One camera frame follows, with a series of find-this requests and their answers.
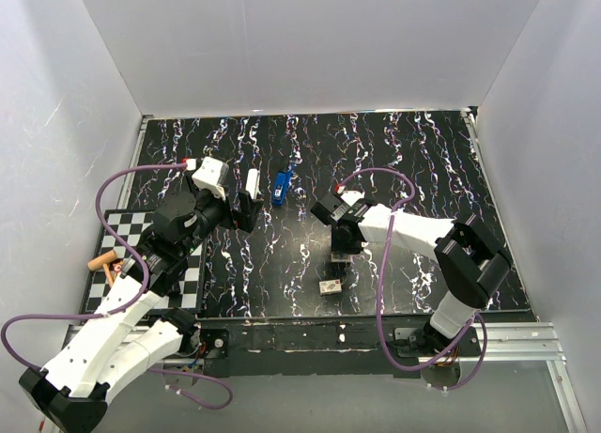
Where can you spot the white plastic stick tool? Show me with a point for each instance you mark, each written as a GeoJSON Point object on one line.
{"type": "Point", "coordinates": [252, 181]}

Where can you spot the wooden toy hammer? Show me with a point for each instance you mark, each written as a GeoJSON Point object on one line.
{"type": "Point", "coordinates": [103, 262]}

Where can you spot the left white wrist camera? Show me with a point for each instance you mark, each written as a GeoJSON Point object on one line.
{"type": "Point", "coordinates": [210, 175]}

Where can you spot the black white checkerboard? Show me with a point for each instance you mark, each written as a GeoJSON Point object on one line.
{"type": "Point", "coordinates": [129, 224]}

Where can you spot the white staple box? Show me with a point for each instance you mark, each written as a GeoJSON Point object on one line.
{"type": "Point", "coordinates": [330, 287]}

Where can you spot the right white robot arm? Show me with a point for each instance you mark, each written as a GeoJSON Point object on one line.
{"type": "Point", "coordinates": [472, 261]}

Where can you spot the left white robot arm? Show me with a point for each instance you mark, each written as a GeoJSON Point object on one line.
{"type": "Point", "coordinates": [76, 387]}

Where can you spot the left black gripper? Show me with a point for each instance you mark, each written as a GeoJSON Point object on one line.
{"type": "Point", "coordinates": [245, 217]}

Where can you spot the blue black stapler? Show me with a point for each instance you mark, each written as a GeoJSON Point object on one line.
{"type": "Point", "coordinates": [280, 188]}

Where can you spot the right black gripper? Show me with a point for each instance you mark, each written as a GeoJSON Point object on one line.
{"type": "Point", "coordinates": [354, 248]}

